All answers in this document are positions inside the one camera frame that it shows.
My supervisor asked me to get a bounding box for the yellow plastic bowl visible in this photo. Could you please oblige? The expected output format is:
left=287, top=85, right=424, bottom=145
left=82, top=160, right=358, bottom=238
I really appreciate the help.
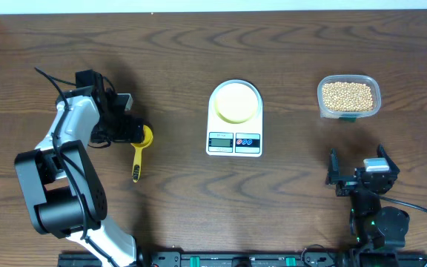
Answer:
left=214, top=82, right=259, bottom=124

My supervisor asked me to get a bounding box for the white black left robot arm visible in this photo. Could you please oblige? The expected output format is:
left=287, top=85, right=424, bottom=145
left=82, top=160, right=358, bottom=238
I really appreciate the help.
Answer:
left=14, top=70, right=153, bottom=266

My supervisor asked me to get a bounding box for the clear plastic container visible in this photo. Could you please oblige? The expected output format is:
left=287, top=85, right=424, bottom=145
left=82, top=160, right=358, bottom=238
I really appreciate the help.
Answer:
left=317, top=74, right=382, bottom=121

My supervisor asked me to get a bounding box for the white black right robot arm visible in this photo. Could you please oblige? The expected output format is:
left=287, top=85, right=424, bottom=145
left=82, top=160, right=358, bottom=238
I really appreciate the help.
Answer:
left=326, top=145, right=410, bottom=266

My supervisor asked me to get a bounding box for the green tape piece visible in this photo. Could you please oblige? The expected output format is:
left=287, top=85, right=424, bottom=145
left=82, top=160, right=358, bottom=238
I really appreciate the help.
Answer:
left=339, top=117, right=357, bottom=122

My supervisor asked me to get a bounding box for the pile of soybeans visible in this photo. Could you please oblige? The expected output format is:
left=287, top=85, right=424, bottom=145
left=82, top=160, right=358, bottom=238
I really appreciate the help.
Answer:
left=322, top=82, right=374, bottom=112

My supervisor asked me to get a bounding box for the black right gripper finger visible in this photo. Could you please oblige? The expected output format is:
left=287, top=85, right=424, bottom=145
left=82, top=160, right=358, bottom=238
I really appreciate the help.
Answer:
left=328, top=148, right=340, bottom=177
left=377, top=144, right=399, bottom=173

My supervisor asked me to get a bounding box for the yellow measuring scoop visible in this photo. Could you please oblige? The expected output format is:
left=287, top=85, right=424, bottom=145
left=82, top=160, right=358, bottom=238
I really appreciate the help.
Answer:
left=131, top=125, right=153, bottom=182

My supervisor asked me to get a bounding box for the white digital kitchen scale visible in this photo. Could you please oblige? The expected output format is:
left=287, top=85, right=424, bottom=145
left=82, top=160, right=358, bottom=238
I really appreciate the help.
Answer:
left=205, top=79, right=263, bottom=157

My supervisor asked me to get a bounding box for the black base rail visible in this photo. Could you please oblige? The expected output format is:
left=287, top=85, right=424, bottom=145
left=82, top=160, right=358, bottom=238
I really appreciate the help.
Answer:
left=57, top=251, right=427, bottom=267

